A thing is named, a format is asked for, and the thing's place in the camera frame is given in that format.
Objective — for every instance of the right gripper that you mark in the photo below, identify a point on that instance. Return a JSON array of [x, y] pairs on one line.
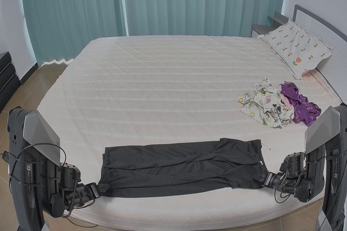
[[275, 181]]

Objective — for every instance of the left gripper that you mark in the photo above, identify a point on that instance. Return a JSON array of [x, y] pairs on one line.
[[84, 196]]

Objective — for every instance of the black T-shirt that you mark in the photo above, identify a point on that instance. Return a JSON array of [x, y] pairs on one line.
[[176, 165]]

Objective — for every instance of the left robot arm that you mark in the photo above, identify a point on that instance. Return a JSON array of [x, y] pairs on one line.
[[38, 132]]

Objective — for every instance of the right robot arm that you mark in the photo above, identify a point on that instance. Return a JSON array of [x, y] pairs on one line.
[[325, 127]]

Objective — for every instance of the bed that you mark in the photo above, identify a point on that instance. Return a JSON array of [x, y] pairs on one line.
[[162, 83]]

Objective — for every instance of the white printed pyjama top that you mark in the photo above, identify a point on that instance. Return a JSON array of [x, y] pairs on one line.
[[268, 105]]

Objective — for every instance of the purple satin garment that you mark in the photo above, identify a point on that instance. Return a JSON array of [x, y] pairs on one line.
[[303, 108]]

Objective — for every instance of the white printed pillow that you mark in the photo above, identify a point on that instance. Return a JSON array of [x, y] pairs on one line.
[[296, 47]]

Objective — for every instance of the black chest of drawers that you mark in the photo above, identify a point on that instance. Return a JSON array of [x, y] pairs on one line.
[[8, 78]]

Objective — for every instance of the grey bedside table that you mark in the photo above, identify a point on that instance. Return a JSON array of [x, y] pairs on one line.
[[261, 29]]

